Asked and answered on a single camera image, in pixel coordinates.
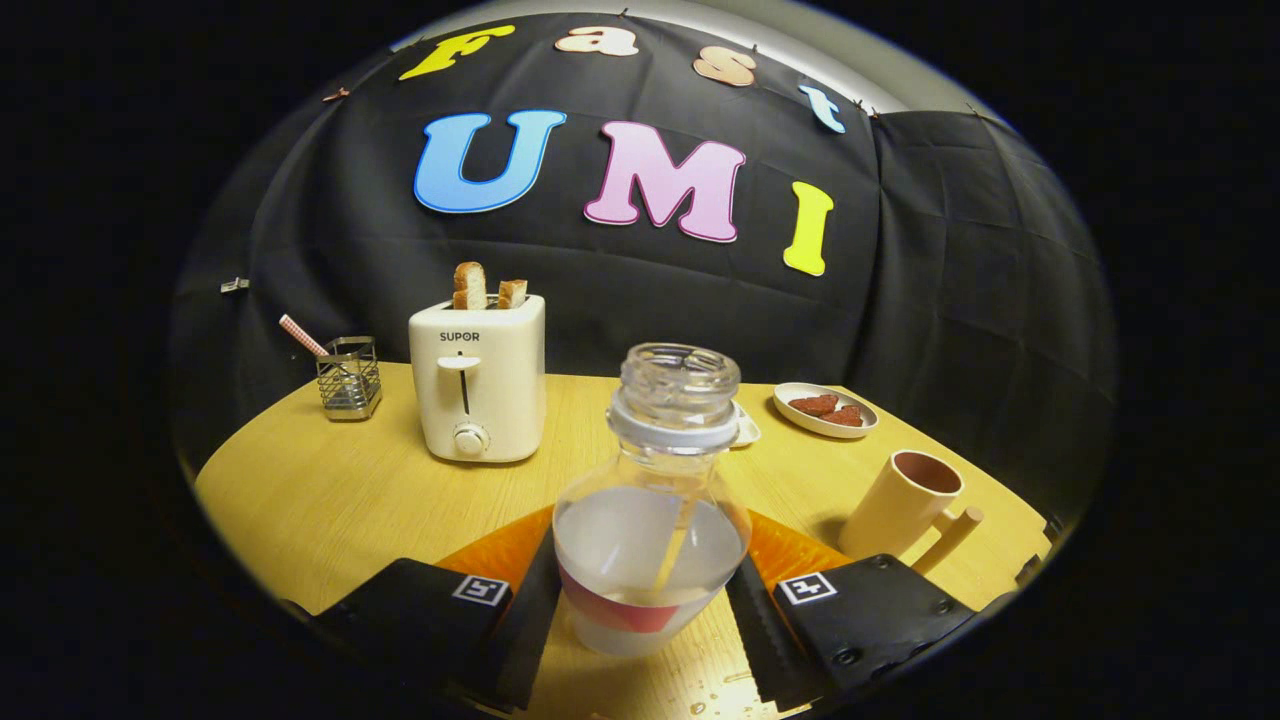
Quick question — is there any white toaster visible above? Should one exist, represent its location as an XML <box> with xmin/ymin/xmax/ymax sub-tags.
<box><xmin>408</xmin><ymin>293</ymin><xmax>547</xmax><ymax>463</ymax></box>

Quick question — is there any wooden table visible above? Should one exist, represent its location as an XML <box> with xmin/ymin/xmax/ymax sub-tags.
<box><xmin>193</xmin><ymin>360</ymin><xmax>1053</xmax><ymax>720</ymax></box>

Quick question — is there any beige cup with handle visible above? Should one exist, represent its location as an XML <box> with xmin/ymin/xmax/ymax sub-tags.
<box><xmin>838</xmin><ymin>450</ymin><xmax>985</xmax><ymax>576</ymax></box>

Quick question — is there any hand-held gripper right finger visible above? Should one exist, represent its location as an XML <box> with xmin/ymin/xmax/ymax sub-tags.
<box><xmin>725</xmin><ymin>510</ymin><xmax>1001</xmax><ymax>713</ymax></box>

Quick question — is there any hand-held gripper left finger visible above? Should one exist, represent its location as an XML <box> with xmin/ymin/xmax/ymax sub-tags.
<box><xmin>300</xmin><ymin>505</ymin><xmax>563</xmax><ymax>713</ymax></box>

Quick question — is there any white oval plate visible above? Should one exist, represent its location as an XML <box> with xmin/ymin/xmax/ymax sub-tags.
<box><xmin>772</xmin><ymin>382</ymin><xmax>880</xmax><ymax>439</ymax></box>

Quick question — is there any metal mesh holder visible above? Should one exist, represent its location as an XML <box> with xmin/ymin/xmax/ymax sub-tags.
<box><xmin>316</xmin><ymin>336</ymin><xmax>383</xmax><ymax>421</ymax></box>

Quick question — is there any pink striped straw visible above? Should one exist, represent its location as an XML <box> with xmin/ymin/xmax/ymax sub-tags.
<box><xmin>279</xmin><ymin>314</ymin><xmax>329</xmax><ymax>358</ymax></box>

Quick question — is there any clear plastic juice bottle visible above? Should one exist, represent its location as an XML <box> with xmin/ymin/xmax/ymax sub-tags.
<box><xmin>552</xmin><ymin>342</ymin><xmax>753</xmax><ymax>658</ymax></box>

